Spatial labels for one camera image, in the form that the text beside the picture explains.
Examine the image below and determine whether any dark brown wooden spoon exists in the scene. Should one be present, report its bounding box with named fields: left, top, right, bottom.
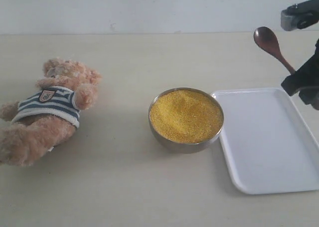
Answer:
left=253, top=26, right=295, bottom=74

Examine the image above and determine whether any steel bowl of yellow millet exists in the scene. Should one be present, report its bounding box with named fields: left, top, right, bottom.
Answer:
left=148, top=87, right=225, bottom=154

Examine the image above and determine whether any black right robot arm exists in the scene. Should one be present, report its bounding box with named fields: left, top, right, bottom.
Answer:
left=281, top=0, right=319, bottom=110

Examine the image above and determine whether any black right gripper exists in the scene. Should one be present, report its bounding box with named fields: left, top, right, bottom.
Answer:
left=281, top=40, right=319, bottom=110

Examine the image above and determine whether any white rectangular plastic tray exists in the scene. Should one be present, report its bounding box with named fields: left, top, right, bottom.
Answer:
left=212, top=87, right=319, bottom=195

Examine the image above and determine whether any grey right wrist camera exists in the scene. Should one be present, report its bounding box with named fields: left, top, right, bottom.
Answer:
left=280, top=4, right=319, bottom=31

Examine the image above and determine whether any tan teddy bear striped sweater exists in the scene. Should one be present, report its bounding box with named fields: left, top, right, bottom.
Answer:
left=0, top=58, right=102, bottom=166

